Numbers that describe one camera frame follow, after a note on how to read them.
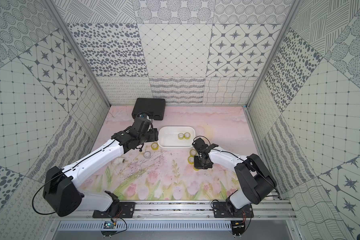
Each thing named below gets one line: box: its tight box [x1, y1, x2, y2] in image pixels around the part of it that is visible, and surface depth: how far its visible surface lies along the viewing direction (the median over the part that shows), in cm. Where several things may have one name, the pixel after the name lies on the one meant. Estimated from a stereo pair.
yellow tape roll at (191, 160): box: [187, 156, 195, 165], surface depth 93 cm
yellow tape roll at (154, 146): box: [151, 142, 159, 151], surface depth 98 cm
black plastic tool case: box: [131, 98, 166, 120], surface depth 119 cm
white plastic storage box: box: [157, 126, 196, 148], surface depth 103 cm
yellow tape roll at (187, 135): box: [183, 132, 191, 140], surface depth 104 cm
